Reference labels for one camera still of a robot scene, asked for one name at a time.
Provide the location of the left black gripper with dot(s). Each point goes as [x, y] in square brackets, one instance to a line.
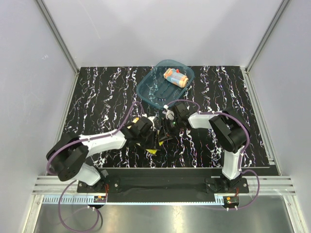
[152, 144]

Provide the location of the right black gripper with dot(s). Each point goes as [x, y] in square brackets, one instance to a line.
[165, 132]

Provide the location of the yellow patterned towel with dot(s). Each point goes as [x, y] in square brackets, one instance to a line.
[147, 135]

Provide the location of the teal plastic basin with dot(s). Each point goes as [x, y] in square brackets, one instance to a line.
[156, 91]

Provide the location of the orange polka dot towel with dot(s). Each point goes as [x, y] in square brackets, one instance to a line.
[174, 76]

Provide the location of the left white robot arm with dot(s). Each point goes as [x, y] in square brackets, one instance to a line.
[67, 158]

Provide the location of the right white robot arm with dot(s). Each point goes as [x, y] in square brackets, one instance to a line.
[230, 129]

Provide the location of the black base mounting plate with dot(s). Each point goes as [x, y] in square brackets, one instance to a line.
[215, 184]

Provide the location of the left connector board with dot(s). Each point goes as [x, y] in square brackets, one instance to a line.
[100, 198]

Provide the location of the connector board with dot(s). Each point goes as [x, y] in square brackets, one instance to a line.
[232, 200]
[100, 198]

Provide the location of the right connector board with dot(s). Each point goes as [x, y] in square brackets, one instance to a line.
[232, 200]

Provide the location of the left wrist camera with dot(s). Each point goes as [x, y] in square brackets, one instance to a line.
[153, 119]

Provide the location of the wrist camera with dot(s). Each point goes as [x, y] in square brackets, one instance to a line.
[153, 119]
[178, 112]

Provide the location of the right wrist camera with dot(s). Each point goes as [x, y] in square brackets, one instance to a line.
[178, 112]

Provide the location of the left aluminium frame post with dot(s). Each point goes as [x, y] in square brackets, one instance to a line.
[57, 35]

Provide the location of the aluminium frame post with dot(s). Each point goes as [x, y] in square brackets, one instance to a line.
[57, 35]
[268, 32]

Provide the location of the right aluminium frame post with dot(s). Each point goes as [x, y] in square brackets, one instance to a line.
[268, 32]

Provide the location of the front aluminium rail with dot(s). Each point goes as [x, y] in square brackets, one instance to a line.
[268, 185]

